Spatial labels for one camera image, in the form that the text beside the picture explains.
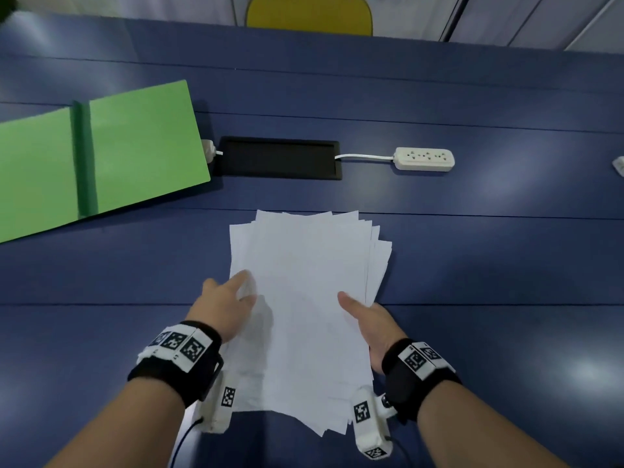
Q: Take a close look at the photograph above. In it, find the white power strip cable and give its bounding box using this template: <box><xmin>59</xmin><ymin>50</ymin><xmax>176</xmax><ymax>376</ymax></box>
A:
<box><xmin>334</xmin><ymin>153</ymin><xmax>397</xmax><ymax>163</ymax></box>

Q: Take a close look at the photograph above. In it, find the black table cable hatch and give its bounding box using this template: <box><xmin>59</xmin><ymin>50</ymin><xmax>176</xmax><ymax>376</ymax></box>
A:
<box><xmin>214</xmin><ymin>136</ymin><xmax>343</xmax><ymax>181</ymax></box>

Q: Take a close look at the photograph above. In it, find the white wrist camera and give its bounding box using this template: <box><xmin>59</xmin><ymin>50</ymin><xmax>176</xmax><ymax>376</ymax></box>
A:
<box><xmin>352</xmin><ymin>386</ymin><xmax>398</xmax><ymax>461</ymax></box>
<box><xmin>194</xmin><ymin>371</ymin><xmax>238</xmax><ymax>435</ymax></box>

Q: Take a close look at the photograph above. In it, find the pile of white papers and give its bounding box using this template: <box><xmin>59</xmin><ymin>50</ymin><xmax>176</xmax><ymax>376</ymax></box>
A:
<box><xmin>222</xmin><ymin>209</ymin><xmax>393</xmax><ymax>438</ymax></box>

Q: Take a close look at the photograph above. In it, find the thick black partition post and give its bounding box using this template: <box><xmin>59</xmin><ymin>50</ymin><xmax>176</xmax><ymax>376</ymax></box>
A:
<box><xmin>438</xmin><ymin>0</ymin><xmax>473</xmax><ymax>44</ymax></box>

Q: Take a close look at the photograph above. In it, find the white curtain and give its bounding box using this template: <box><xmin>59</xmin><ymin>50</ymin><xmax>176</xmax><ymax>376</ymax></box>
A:
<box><xmin>19</xmin><ymin>0</ymin><xmax>624</xmax><ymax>55</ymax></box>

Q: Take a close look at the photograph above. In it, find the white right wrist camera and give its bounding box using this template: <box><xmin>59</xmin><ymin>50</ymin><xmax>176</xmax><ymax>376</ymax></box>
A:
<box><xmin>352</xmin><ymin>386</ymin><xmax>398</xmax><ymax>461</ymax></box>

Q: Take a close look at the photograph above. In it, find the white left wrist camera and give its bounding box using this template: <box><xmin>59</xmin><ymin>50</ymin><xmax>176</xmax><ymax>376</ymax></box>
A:
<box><xmin>194</xmin><ymin>371</ymin><xmax>238</xmax><ymax>435</ymax></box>

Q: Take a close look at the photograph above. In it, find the person's right forearm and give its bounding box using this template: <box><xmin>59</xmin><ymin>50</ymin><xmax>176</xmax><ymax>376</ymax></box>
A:
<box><xmin>417</xmin><ymin>382</ymin><xmax>570</xmax><ymax>468</ymax></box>

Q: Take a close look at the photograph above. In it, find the person's left hand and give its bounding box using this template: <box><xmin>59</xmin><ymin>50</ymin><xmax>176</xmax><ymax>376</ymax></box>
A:
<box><xmin>185</xmin><ymin>269</ymin><xmax>258</xmax><ymax>345</ymax></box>

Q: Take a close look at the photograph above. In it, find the black right wrist strap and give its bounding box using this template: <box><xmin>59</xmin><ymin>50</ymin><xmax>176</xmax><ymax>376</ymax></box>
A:
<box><xmin>382</xmin><ymin>338</ymin><xmax>463</xmax><ymax>424</ymax></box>

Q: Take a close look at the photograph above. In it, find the yellow chair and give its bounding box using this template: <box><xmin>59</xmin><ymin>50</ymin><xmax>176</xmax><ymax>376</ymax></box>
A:
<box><xmin>245</xmin><ymin>0</ymin><xmax>374</xmax><ymax>38</ymax></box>

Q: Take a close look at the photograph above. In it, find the green folder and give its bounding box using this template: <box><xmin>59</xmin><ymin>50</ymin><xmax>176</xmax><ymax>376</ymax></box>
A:
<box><xmin>0</xmin><ymin>80</ymin><xmax>212</xmax><ymax>245</ymax></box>

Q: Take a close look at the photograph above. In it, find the person's right hand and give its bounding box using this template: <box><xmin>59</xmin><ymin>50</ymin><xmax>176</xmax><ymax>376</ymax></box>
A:
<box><xmin>337</xmin><ymin>291</ymin><xmax>408</xmax><ymax>375</ymax></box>

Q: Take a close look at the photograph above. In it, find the person's left forearm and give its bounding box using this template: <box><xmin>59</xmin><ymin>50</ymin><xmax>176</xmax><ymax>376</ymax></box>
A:
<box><xmin>46</xmin><ymin>376</ymin><xmax>187</xmax><ymax>468</ymax></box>

